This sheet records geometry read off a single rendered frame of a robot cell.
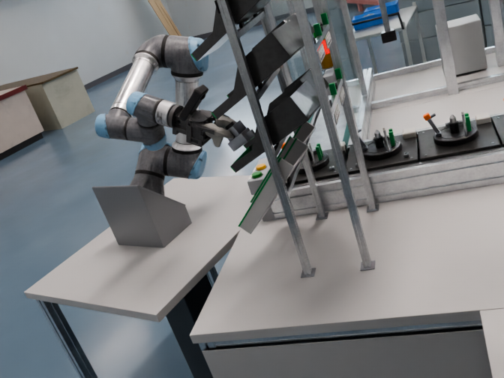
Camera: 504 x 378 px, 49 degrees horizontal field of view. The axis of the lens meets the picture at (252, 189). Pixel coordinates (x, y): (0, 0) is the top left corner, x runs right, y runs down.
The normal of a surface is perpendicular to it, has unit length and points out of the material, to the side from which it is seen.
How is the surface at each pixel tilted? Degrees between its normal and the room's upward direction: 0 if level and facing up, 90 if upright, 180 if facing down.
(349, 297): 0
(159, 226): 90
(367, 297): 0
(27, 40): 90
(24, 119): 90
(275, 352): 90
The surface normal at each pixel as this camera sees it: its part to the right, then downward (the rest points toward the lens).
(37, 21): 0.81, -0.01
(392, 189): -0.23, 0.45
